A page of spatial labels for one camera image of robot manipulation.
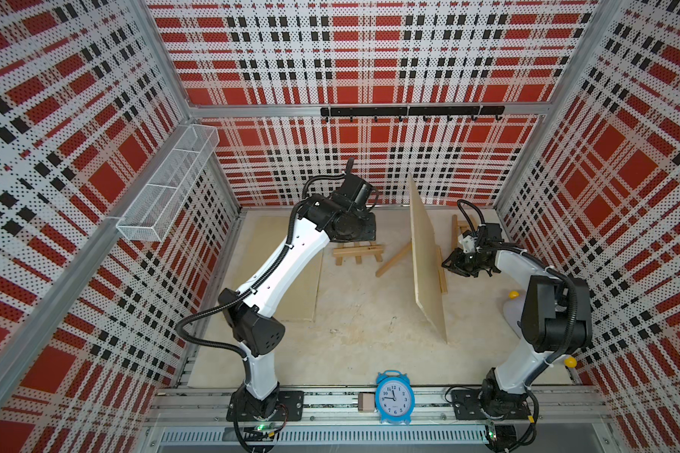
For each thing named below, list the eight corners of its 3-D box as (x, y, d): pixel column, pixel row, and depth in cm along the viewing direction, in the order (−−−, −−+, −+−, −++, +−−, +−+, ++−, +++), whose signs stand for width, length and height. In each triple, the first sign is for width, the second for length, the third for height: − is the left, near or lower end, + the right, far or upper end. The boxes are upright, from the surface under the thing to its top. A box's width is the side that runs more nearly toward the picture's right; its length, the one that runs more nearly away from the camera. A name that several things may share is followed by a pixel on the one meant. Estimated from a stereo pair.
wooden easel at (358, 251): (332, 265, 105) (332, 261, 103) (334, 246, 111) (333, 241, 109) (384, 265, 105) (384, 260, 103) (382, 246, 111) (383, 241, 108)
